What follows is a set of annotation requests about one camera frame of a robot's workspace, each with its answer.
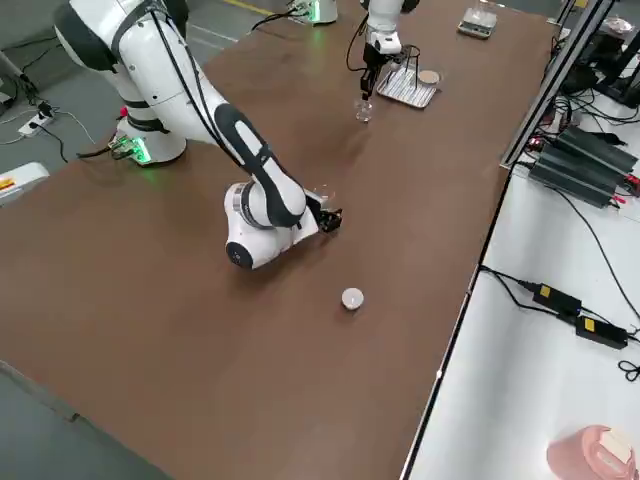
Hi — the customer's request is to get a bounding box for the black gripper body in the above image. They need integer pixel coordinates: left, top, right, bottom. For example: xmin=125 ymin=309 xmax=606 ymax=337
xmin=361 ymin=42 xmax=389 ymax=76
xmin=315 ymin=205 xmax=347 ymax=235

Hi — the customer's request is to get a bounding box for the glass alcohol lamp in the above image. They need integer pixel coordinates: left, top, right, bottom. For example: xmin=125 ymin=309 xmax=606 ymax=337
xmin=353 ymin=96 xmax=376 ymax=125

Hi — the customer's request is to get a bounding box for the ribbed metal tray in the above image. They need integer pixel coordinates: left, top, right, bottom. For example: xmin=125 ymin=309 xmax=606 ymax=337
xmin=375 ymin=66 xmax=442 ymax=111

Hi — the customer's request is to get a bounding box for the small white bottle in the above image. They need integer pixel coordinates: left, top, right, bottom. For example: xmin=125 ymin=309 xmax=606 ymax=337
xmin=340 ymin=286 xmax=366 ymax=312

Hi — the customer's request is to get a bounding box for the digital kitchen scale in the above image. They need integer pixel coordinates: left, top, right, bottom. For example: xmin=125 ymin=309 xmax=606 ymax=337
xmin=456 ymin=8 xmax=499 ymax=38

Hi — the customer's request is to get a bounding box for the black ribbed power supply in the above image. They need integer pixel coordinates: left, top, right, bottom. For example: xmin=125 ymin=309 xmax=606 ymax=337
xmin=528 ymin=147 xmax=626 ymax=209
xmin=557 ymin=124 xmax=640 ymax=174

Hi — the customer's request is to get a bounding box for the black metal stand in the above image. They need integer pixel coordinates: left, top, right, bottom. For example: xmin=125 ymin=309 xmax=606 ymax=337
xmin=564 ymin=14 xmax=640 ymax=109

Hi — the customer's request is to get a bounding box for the black adapter yellow label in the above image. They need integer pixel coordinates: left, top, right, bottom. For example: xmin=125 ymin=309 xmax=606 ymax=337
xmin=574 ymin=314 xmax=629 ymax=350
xmin=532 ymin=283 xmax=584 ymax=315

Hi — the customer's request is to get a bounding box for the white power strip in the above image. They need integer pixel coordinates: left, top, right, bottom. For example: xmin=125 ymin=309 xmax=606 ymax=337
xmin=18 ymin=112 xmax=55 ymax=137

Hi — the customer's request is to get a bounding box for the white cabinet orange label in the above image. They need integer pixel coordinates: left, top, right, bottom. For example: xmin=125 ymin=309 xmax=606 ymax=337
xmin=0 ymin=161 xmax=52 ymax=207

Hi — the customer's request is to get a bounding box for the pink plastic container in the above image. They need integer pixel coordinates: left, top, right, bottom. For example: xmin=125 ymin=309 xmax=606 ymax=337
xmin=546 ymin=424 xmax=637 ymax=480

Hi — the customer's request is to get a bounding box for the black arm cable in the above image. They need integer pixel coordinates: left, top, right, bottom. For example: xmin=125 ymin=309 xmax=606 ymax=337
xmin=346 ymin=14 xmax=372 ymax=74
xmin=144 ymin=0 xmax=236 ymax=161

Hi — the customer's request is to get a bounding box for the aluminium frame post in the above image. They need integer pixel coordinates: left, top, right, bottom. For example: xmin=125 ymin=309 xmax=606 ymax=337
xmin=499 ymin=0 xmax=624 ymax=171

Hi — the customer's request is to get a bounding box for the black adapter cable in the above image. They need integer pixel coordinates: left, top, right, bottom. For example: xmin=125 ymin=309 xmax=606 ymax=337
xmin=479 ymin=267 xmax=539 ymax=311

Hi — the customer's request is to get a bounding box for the long black power cable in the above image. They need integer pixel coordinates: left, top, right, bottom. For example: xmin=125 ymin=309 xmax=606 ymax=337
xmin=549 ymin=184 xmax=640 ymax=321

